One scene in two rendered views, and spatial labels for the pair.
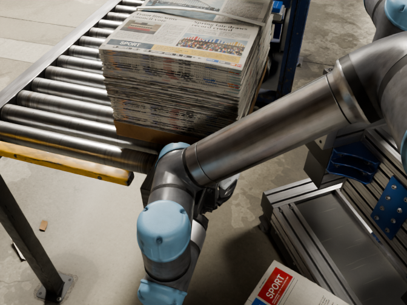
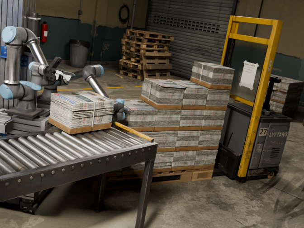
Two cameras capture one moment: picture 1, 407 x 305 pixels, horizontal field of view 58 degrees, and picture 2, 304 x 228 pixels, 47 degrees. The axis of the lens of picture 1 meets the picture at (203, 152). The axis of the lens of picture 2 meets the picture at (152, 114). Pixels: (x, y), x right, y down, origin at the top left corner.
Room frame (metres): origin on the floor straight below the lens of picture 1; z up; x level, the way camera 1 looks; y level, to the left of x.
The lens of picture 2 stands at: (2.84, 1.52, 1.66)
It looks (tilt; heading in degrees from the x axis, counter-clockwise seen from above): 15 degrees down; 204
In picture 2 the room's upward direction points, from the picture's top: 9 degrees clockwise
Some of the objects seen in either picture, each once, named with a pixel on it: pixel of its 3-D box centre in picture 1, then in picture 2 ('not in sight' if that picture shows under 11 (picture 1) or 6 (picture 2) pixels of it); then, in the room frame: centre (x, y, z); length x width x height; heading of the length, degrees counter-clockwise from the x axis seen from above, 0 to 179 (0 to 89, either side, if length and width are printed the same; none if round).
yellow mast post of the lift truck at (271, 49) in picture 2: not in sight; (258, 102); (-1.02, 1.02, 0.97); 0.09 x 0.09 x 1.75; 54
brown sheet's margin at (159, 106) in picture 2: not in sight; (160, 102); (-0.38, 0.15, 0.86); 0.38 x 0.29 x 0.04; 54
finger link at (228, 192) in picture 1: (220, 190); not in sight; (0.49, -0.03, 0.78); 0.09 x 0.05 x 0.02; 137
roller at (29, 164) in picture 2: not in sight; (17, 156); (1.44, 0.08, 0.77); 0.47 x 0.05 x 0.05; 73
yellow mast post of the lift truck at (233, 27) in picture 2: not in sight; (220, 87); (-1.41, 0.48, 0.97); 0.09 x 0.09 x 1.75; 54
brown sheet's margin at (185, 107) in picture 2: not in sight; (184, 102); (-0.62, 0.32, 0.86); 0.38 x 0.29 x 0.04; 55
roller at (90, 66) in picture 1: (127, 74); (89, 142); (0.94, 0.23, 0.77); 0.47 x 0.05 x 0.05; 73
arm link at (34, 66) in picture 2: not in sight; (37, 68); (1.00, -0.24, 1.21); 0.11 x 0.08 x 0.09; 84
